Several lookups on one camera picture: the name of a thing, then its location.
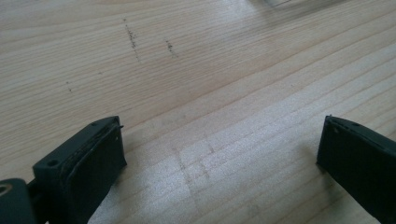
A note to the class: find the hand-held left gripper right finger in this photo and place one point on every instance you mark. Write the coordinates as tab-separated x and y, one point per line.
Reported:
359	160

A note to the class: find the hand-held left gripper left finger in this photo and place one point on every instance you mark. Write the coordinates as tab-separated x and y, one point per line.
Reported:
81	169

